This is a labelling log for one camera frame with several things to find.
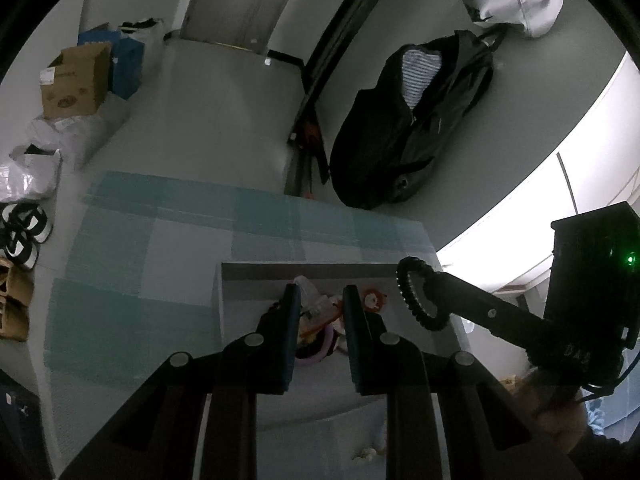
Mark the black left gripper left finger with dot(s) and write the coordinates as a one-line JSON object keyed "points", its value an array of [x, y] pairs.
{"points": [[279, 327]]}

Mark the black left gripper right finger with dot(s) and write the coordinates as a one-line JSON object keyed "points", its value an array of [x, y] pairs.
{"points": [[363, 330]]}

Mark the printed white round badge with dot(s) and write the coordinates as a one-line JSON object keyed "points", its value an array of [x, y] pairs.
{"points": [[373, 300]]}

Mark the person's right hand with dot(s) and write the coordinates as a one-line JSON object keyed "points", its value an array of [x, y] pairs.
{"points": [[564, 422]]}

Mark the grey cardboard organizer box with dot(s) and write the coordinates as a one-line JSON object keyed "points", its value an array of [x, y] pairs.
{"points": [[322, 386]]}

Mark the teal checkered tablecloth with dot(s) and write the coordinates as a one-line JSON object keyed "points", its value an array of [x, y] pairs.
{"points": [[140, 260]]}

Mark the brown sandals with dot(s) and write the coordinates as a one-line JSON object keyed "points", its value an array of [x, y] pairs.
{"points": [[16, 295]]}

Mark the white plastic bag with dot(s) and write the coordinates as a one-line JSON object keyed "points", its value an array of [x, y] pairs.
{"points": [[79, 138], [30, 174]]}

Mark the blue storage box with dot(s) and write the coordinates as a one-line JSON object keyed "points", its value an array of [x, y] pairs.
{"points": [[126, 59]]}

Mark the brown cardboard box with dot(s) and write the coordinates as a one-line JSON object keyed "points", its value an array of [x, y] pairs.
{"points": [[76, 82]]}

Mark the grey door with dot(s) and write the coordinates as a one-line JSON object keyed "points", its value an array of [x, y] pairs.
{"points": [[243, 24]]}

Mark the black camera box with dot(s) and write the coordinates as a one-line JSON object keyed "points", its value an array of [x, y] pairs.
{"points": [[594, 279]]}

